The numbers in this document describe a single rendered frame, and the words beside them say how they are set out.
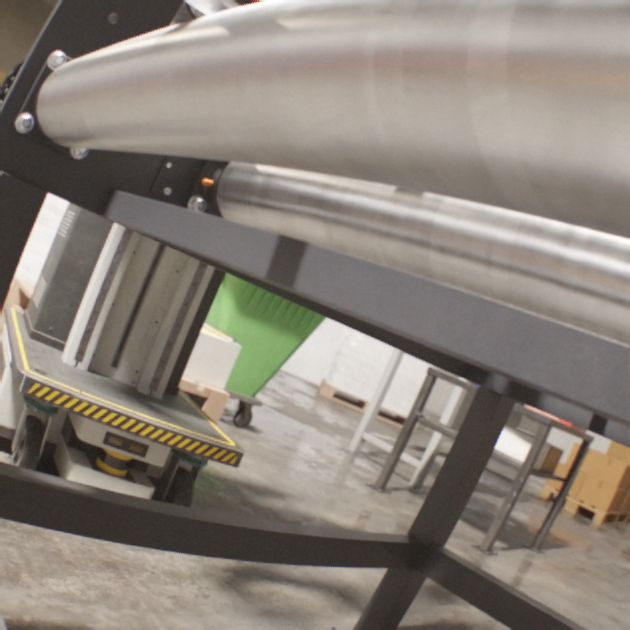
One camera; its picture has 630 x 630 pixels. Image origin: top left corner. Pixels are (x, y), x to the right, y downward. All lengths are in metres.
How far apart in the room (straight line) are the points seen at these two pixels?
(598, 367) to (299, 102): 0.20
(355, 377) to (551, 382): 7.52
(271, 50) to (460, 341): 0.20
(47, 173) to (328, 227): 0.38
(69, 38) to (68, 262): 1.29
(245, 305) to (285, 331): 0.29
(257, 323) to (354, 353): 4.21
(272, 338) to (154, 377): 1.77
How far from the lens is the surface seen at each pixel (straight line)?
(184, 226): 0.70
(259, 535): 1.26
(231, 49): 0.38
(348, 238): 0.71
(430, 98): 0.26
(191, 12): 1.73
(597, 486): 6.59
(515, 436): 3.51
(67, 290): 2.12
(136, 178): 0.94
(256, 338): 3.73
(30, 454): 1.79
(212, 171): 0.97
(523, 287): 0.56
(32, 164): 0.89
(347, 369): 7.86
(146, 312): 2.07
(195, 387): 2.94
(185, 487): 1.95
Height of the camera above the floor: 0.73
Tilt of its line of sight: 1 degrees up
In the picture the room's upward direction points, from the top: 23 degrees clockwise
